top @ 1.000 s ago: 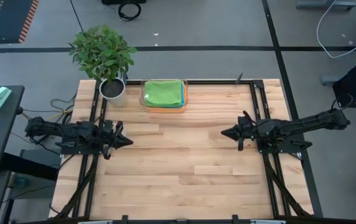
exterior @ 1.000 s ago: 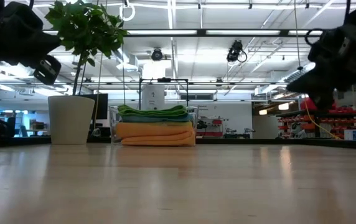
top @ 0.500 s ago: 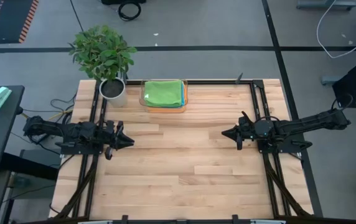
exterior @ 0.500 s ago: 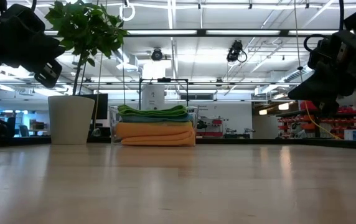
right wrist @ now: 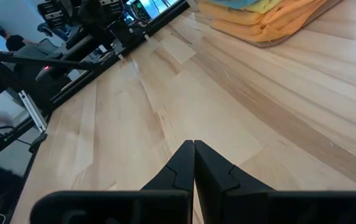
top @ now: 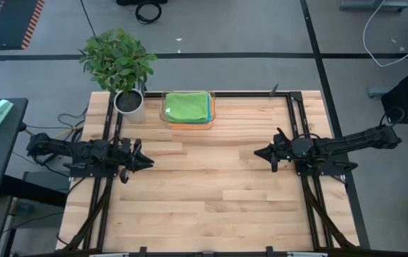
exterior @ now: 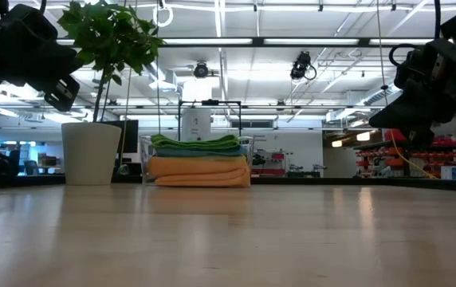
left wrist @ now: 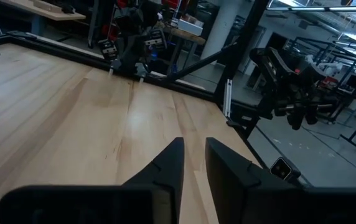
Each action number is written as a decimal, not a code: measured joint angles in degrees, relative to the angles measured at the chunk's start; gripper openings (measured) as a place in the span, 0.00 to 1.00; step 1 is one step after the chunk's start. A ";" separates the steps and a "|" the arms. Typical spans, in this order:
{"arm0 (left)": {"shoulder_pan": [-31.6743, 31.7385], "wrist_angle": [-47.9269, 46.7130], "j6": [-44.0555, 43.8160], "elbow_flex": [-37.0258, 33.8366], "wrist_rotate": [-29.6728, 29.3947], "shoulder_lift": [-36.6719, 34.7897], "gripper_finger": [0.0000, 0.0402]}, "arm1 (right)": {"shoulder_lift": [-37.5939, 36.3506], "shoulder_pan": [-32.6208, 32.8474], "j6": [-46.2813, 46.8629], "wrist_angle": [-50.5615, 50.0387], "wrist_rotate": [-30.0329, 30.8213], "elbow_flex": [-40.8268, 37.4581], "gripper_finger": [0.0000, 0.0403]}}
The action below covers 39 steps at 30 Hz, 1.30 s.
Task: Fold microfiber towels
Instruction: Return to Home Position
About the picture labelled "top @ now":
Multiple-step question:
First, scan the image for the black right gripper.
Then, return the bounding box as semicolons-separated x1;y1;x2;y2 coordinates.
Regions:
253;127;300;173

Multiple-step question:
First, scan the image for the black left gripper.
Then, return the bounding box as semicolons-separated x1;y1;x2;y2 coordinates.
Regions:
118;137;155;185

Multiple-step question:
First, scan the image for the blue microfiber towel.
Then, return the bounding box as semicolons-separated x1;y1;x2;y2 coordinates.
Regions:
206;93;213;123

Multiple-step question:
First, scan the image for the green microfiber towel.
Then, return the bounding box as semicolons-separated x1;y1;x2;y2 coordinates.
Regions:
163;91;210;124

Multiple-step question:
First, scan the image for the clear plastic bin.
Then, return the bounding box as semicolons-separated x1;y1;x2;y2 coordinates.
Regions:
159;89;217;131

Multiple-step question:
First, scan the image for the white plant pot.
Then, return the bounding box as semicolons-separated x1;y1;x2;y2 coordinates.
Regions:
113;89;146;124

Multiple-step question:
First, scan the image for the green leafy plant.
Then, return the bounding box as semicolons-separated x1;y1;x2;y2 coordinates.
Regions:
78;28;158;94

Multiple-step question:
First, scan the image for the grey desk foot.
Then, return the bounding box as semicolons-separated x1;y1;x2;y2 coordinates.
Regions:
367;86;392;99
339;0;408;11

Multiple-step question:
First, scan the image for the teal floor object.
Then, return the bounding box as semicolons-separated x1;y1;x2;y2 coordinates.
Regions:
11;202;34;217

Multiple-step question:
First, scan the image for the black floor box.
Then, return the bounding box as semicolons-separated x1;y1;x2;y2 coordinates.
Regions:
116;0;168;6

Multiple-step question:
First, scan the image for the black mat orange striped edge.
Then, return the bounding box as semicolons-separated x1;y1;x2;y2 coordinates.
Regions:
0;0;46;51

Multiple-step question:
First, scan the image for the black aluminium table frame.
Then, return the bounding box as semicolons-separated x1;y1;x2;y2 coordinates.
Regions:
56;91;371;257

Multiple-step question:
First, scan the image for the black floor cable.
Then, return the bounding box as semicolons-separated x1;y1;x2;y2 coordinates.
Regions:
56;106;91;143

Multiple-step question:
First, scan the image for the yellow floor cable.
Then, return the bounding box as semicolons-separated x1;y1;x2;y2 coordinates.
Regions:
24;124;86;140

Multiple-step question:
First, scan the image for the coiled black cable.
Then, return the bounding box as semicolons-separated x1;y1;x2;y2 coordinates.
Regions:
135;1;162;26

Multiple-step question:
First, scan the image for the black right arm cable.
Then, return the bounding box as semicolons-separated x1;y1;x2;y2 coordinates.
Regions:
379;106;406;128

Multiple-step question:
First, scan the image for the white floor cable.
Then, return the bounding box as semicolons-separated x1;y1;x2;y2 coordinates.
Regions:
362;0;408;68

